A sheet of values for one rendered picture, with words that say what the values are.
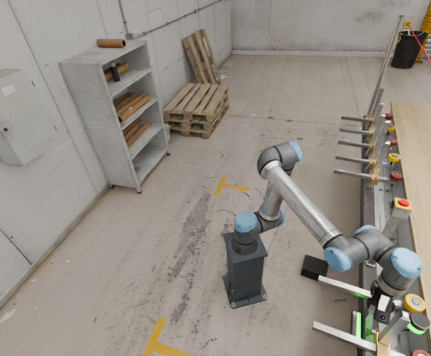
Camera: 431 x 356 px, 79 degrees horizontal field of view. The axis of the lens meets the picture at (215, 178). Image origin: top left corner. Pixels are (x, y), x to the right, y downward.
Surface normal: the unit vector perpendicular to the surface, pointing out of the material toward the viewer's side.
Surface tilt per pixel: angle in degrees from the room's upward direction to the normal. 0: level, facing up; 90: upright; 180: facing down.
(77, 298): 0
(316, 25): 90
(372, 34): 90
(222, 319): 0
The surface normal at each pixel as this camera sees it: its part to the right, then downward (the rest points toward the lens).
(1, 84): 0.95, 0.15
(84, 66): -0.29, 0.61
